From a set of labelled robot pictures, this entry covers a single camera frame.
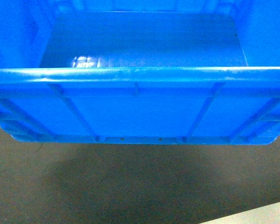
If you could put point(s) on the large blue plastic crate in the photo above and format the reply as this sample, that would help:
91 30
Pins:
140 71

